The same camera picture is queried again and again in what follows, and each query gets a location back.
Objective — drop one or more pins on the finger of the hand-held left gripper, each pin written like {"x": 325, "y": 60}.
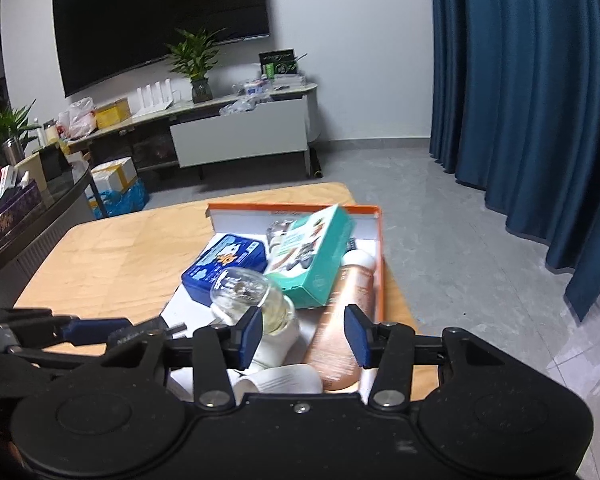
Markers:
{"x": 140, "y": 335}
{"x": 95, "y": 330}

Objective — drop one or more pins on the teal carton box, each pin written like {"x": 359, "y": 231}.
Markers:
{"x": 320, "y": 265}

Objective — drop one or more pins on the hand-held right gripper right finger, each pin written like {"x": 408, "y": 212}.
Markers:
{"x": 357, "y": 335}

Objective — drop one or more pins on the white yellow cardboard box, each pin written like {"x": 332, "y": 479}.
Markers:
{"x": 112, "y": 175}

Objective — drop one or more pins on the potted plant in dark pot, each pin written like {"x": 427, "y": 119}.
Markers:
{"x": 195, "y": 55}

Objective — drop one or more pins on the potted plant in steel pot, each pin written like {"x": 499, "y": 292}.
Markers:
{"x": 5, "y": 127}

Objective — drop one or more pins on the black television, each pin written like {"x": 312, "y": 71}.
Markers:
{"x": 155, "y": 20}

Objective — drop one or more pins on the rose gold tube bottle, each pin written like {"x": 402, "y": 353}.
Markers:
{"x": 330, "y": 340}

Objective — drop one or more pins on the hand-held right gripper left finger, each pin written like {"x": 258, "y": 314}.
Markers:
{"x": 252, "y": 335}

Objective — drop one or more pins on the dark glass table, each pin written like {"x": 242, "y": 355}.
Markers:
{"x": 30, "y": 250}

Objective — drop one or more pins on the white plug-in device with bottle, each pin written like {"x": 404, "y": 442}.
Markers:
{"x": 245, "y": 290}

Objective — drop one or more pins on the orange white cardboard box lid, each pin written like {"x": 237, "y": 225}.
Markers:
{"x": 240, "y": 222}

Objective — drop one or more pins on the white red plastic bag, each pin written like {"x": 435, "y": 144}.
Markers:
{"x": 80, "y": 117}

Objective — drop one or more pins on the blue curtain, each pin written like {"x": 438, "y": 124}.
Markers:
{"x": 530, "y": 110}

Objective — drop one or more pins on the clear plastic bag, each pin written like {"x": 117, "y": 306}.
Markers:
{"x": 237, "y": 106}

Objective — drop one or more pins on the black green box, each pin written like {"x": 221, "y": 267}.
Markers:
{"x": 277, "y": 62}

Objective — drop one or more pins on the purple patterned box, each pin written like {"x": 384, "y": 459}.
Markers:
{"x": 5, "y": 220}

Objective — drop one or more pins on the white tv cabinet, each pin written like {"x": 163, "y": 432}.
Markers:
{"x": 240, "y": 130}

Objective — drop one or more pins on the white router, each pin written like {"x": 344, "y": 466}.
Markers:
{"x": 152, "y": 97}

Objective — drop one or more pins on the black container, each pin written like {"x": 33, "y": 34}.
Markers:
{"x": 54, "y": 162}

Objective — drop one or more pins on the blue cartoon tin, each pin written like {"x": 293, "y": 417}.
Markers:
{"x": 220, "y": 260}

